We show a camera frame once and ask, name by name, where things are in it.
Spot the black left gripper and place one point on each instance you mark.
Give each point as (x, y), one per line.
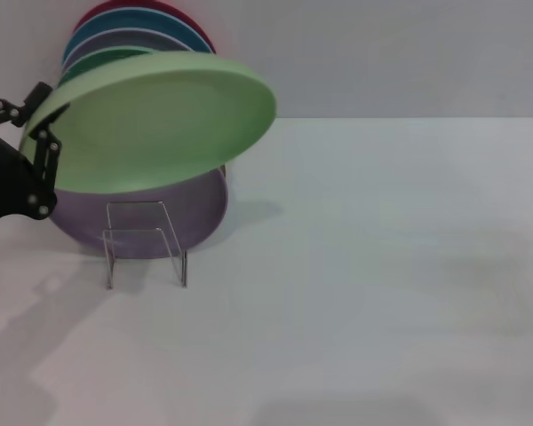
(4, 186)

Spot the light green plate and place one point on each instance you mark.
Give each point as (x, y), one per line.
(160, 124)

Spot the dark green plate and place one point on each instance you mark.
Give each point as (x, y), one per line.
(106, 57)

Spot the slate grey plate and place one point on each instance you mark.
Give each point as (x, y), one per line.
(129, 40)

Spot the dark blue plate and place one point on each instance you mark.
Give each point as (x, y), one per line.
(129, 22)

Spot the red plate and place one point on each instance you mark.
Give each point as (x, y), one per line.
(115, 4)

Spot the purple plate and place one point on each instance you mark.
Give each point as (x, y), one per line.
(195, 208)

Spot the beige plate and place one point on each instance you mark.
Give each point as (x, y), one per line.
(222, 169)

